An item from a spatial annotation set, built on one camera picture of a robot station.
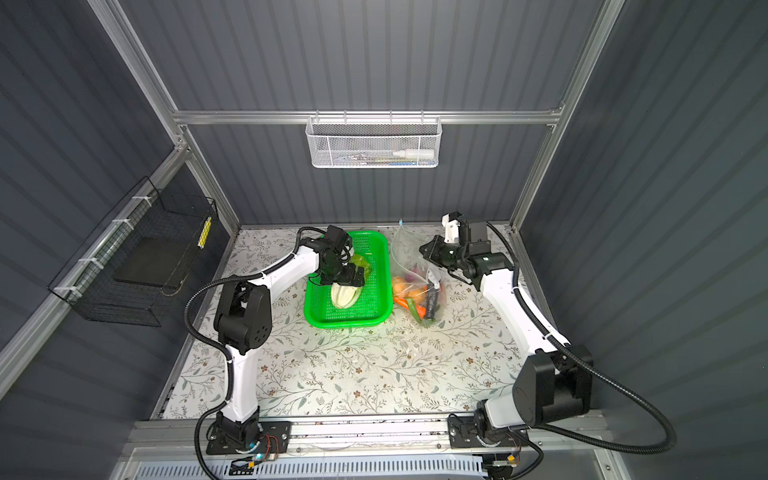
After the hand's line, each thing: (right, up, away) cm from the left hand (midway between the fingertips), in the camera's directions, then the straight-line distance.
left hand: (352, 281), depth 97 cm
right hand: (+21, +10, -17) cm, 29 cm away
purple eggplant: (+18, +3, -20) cm, 27 cm away
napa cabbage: (-1, -4, -6) cm, 7 cm away
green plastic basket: (+7, -8, 0) cm, 11 cm away
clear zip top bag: (+19, +7, +11) cm, 23 cm away
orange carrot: (+22, -8, -7) cm, 24 cm away
